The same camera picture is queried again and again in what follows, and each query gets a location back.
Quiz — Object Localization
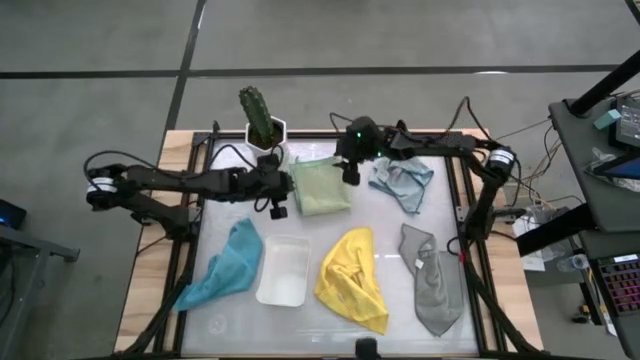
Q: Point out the light green microfiber towel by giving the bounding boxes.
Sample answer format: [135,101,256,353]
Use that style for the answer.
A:
[288,155,353,218]

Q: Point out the small teal box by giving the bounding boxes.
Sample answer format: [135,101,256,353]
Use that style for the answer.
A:
[593,108,623,131]

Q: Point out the clear plastic bottle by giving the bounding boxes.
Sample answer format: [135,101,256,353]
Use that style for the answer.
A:
[556,253,591,274]

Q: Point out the keyboard with coloured keys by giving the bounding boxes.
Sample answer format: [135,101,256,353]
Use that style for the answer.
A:
[596,253,640,317]

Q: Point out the black computer with blue lights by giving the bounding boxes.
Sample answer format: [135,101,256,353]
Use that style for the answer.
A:
[0,198,28,231]

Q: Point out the black table frame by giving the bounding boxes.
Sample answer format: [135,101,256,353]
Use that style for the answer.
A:
[113,129,546,360]

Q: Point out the green cactus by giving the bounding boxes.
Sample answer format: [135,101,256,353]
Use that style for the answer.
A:
[237,85,277,147]

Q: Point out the light blue microfiber towel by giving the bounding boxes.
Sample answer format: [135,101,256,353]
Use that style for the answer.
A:
[368,156,435,216]

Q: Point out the teal microfiber towel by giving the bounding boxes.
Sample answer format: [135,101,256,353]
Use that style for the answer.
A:
[171,217,265,313]

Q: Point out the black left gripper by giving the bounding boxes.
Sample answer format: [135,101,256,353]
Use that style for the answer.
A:
[232,153,296,203]

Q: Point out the black pole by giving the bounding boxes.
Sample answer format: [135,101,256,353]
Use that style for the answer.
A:
[569,48,640,118]

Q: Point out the white plastic bin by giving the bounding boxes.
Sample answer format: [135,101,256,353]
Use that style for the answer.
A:
[254,234,313,308]

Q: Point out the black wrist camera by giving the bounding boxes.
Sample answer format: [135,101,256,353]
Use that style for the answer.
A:
[268,198,291,221]
[341,160,362,187]

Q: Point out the black tablet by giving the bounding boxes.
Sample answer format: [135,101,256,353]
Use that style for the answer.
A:
[591,151,640,182]

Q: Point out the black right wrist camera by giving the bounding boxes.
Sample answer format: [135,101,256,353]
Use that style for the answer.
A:
[341,160,362,187]

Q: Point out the black desk monitor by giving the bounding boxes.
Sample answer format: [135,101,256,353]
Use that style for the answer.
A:
[613,96,640,151]

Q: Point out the dark grey desk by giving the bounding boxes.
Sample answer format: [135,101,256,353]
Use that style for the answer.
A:
[514,97,640,360]

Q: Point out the yellow microfiber towel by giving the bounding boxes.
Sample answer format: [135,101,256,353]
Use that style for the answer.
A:
[313,226,391,336]

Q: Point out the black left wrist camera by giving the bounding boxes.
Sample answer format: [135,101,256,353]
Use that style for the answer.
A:
[268,198,291,221]

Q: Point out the grey metal stand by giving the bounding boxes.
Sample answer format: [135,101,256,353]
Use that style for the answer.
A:
[0,223,81,360]

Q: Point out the white hexagonal plant pot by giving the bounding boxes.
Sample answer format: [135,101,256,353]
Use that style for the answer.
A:
[243,115,289,154]

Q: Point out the grey microfiber towel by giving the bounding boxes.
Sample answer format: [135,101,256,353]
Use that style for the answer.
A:
[397,222,467,338]

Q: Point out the white papers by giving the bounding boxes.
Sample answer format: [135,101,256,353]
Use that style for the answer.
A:
[510,213,547,273]

